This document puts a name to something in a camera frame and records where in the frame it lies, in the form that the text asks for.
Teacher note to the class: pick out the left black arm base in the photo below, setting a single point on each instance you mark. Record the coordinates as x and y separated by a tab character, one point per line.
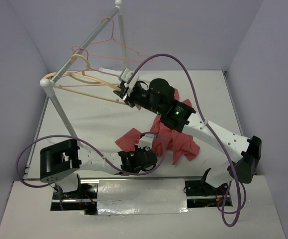
84	199

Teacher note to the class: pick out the pink wire hanger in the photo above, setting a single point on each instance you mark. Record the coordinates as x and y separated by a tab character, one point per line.
108	71
123	45

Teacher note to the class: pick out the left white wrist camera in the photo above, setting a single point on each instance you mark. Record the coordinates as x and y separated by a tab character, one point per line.
146	141

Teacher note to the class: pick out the silver foil tape panel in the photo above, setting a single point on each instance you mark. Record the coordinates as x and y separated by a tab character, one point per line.
141	197

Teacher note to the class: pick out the red t shirt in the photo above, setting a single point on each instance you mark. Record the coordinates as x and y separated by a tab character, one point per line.
179	144

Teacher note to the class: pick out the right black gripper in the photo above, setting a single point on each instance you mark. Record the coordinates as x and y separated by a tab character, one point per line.
127	96

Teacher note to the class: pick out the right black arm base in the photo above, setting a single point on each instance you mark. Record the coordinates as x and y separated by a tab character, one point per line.
197	188

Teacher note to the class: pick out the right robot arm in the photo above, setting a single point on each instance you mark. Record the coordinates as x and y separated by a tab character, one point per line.
159	97

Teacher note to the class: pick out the white garment rack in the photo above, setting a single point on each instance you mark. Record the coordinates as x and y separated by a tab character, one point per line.
50	79

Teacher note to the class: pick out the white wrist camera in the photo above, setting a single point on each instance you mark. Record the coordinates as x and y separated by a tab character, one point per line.
146	141
125	75

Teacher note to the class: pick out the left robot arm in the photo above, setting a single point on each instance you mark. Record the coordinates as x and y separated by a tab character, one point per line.
60	163

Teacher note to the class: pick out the pink wire hanger near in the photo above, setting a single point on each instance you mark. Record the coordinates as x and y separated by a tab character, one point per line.
108	71

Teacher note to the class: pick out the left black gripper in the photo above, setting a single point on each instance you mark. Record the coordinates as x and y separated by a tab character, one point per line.
138	149

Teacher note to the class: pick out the pink wire hanger far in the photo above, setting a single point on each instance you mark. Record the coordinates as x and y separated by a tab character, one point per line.
123	45

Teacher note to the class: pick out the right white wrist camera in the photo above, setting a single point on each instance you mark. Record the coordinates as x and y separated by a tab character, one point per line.
125	75

